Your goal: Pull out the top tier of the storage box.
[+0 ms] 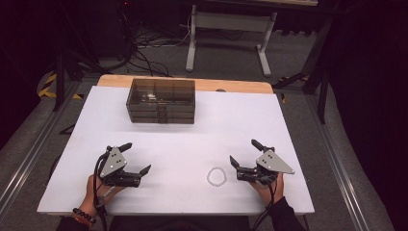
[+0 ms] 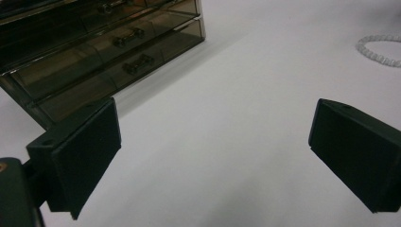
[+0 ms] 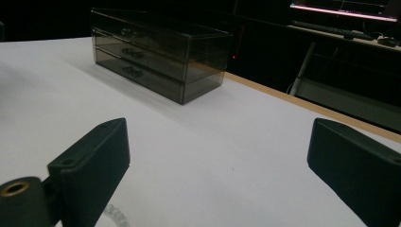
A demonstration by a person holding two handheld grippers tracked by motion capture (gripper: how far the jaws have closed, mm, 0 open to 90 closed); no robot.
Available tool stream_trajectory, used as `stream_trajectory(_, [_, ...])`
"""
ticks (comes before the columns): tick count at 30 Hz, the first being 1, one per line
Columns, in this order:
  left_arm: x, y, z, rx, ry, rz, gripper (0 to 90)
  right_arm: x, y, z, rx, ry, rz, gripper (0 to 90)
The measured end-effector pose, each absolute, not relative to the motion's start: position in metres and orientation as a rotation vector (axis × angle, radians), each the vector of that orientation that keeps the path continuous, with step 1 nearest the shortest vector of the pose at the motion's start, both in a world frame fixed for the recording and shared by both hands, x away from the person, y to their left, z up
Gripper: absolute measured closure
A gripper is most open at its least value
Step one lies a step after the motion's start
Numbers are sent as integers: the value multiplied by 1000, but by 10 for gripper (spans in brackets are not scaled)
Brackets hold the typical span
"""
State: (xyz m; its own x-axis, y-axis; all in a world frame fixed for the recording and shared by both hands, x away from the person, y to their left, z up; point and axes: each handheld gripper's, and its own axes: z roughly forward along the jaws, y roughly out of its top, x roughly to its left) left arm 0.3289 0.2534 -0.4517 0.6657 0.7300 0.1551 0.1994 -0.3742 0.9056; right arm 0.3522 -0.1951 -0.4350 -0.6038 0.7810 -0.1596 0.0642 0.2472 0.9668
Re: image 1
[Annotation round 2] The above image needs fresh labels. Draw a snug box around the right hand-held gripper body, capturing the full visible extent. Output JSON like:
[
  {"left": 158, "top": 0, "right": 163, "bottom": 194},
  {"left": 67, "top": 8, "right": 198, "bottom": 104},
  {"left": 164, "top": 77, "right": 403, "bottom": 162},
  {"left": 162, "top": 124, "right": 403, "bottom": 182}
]
[{"left": 236, "top": 147, "right": 295, "bottom": 186}]

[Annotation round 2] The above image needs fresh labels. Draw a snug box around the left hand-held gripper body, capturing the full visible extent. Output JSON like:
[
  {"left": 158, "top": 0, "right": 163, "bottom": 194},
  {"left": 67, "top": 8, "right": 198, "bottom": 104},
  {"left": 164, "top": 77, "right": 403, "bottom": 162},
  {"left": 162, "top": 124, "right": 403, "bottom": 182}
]
[{"left": 98, "top": 144, "right": 142, "bottom": 189}]

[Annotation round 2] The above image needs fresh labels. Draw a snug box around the clear bead bracelet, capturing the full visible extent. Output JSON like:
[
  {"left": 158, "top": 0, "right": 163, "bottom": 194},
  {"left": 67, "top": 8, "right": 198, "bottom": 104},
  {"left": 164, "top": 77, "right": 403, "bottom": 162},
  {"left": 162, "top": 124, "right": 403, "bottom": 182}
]
[{"left": 206, "top": 166, "right": 228, "bottom": 188}]

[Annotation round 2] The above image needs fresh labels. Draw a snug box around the brown transparent drawer box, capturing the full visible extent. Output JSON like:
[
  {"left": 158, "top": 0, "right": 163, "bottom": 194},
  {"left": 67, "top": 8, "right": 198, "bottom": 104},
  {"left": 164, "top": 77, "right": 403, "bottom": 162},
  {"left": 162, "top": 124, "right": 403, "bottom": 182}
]
[{"left": 125, "top": 77, "right": 196, "bottom": 125}]

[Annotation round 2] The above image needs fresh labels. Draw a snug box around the person's right hand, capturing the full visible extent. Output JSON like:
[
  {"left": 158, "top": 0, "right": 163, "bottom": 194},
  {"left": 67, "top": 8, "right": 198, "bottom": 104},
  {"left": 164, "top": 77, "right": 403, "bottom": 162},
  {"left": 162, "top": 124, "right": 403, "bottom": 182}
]
[{"left": 248, "top": 172, "right": 286, "bottom": 206}]

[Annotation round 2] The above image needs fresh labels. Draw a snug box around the person's left hand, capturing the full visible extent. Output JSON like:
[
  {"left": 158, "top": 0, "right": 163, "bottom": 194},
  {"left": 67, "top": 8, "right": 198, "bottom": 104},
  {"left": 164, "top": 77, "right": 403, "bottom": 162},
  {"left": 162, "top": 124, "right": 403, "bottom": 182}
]
[{"left": 78, "top": 174, "right": 128, "bottom": 219}]

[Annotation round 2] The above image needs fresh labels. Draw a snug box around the white table board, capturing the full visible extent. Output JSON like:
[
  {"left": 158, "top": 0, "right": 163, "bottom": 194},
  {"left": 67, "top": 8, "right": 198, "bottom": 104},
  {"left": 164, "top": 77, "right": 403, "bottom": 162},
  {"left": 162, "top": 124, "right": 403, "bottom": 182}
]
[{"left": 37, "top": 85, "right": 316, "bottom": 216}]

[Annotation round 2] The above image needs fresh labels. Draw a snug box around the wooden table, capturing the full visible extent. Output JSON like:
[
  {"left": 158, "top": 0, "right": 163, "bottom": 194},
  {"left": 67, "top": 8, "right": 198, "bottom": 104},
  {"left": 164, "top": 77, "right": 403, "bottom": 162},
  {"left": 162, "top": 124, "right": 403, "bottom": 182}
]
[{"left": 96, "top": 74, "right": 274, "bottom": 95}]

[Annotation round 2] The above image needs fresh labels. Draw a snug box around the black metal stand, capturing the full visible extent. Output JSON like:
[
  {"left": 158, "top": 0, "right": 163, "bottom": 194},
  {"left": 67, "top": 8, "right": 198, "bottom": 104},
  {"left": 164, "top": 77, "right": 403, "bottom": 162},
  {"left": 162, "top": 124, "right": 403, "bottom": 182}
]
[
  {"left": 271, "top": 15, "right": 336, "bottom": 125},
  {"left": 52, "top": 49, "right": 112, "bottom": 113}
]

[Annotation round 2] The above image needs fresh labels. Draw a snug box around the yellow black floor tape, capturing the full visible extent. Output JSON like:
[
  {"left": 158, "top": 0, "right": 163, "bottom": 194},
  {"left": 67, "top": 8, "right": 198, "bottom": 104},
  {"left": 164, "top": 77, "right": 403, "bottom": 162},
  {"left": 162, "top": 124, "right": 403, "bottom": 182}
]
[{"left": 38, "top": 72, "right": 84, "bottom": 100}]

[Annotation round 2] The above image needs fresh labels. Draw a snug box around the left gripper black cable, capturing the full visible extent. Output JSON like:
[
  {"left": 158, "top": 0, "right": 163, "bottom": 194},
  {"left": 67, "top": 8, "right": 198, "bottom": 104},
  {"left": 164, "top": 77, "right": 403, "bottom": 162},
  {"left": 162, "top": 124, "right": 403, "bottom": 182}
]
[{"left": 91, "top": 150, "right": 110, "bottom": 231}]

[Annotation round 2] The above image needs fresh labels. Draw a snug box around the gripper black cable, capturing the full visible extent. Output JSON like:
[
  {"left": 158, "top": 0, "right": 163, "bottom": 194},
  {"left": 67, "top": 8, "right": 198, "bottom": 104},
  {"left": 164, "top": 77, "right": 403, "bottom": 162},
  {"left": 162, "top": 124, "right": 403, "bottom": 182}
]
[
  {"left": 91, "top": 150, "right": 110, "bottom": 231},
  {"left": 251, "top": 179, "right": 279, "bottom": 231}
]

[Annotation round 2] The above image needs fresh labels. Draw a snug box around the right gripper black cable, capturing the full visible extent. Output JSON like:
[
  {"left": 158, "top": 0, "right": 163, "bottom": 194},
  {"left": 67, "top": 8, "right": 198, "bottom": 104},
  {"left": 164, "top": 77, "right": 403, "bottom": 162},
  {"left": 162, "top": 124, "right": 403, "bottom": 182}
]
[{"left": 251, "top": 179, "right": 279, "bottom": 231}]

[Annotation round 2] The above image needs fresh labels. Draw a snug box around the black bead wrist bracelet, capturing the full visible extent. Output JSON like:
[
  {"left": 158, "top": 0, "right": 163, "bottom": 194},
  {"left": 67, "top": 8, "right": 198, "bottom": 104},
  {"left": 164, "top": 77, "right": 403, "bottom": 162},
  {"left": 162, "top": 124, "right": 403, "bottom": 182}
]
[{"left": 72, "top": 207, "right": 97, "bottom": 224}]

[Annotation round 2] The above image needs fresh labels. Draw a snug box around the red bead wrist bracelet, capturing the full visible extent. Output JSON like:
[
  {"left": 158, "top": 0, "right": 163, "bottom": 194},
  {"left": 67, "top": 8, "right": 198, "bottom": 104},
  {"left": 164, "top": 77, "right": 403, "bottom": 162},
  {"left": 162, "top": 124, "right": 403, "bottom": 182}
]
[{"left": 70, "top": 213, "right": 94, "bottom": 229}]

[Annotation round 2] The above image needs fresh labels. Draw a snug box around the grey metal floor rail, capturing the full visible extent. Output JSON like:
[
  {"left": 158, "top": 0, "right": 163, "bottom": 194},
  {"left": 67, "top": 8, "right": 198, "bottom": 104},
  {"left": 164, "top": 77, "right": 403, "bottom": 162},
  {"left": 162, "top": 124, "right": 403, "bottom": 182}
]
[
  {"left": 0, "top": 80, "right": 82, "bottom": 214},
  {"left": 304, "top": 94, "right": 371, "bottom": 231}
]

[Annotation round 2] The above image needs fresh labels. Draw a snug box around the bundle of floor cables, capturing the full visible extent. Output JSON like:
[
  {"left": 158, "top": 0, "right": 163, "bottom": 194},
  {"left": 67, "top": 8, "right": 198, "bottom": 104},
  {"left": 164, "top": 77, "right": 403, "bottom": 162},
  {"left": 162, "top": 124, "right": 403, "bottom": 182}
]
[{"left": 123, "top": 30, "right": 193, "bottom": 78}]

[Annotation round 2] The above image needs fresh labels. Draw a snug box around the white desk frame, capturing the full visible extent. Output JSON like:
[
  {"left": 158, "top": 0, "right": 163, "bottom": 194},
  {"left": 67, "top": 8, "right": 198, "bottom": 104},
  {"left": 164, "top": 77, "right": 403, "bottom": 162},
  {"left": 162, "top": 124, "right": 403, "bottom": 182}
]
[{"left": 185, "top": 3, "right": 279, "bottom": 78}]

